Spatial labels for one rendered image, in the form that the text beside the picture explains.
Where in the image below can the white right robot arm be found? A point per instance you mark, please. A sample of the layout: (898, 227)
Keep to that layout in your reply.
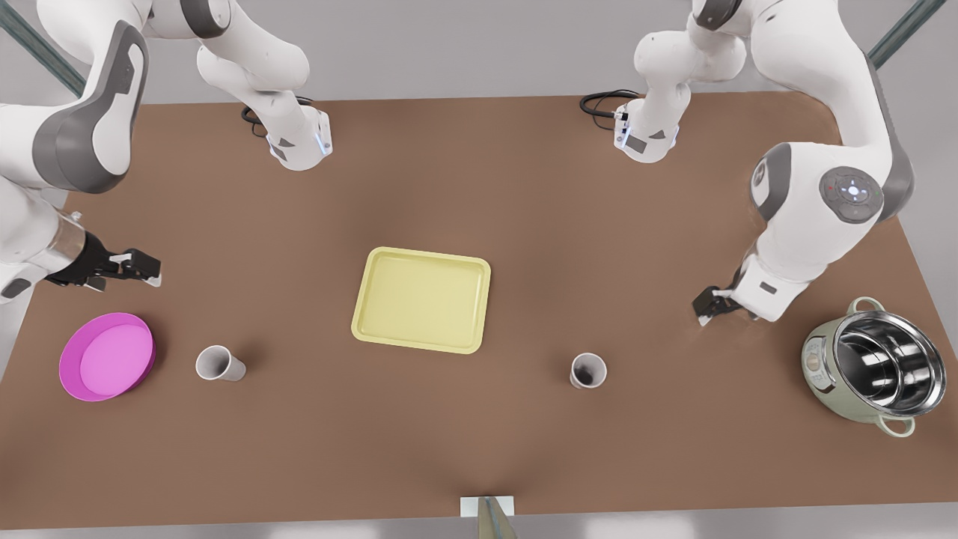
(90, 120)

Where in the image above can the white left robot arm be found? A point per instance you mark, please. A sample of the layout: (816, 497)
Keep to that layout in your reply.
(812, 202)

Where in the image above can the white IKEA cup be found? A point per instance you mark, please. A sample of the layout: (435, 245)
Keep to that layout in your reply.
(219, 364)
(588, 371)

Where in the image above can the pale yellow rectangular tray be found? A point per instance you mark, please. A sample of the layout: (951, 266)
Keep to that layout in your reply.
(422, 300)

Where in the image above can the pink round bowl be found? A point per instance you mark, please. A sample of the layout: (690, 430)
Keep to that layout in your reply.
(108, 358)

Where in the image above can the green pot with steel interior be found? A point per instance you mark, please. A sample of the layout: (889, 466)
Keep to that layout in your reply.
(872, 367)

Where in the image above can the silver frame post with foot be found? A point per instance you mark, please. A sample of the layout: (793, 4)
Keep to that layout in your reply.
(490, 513)

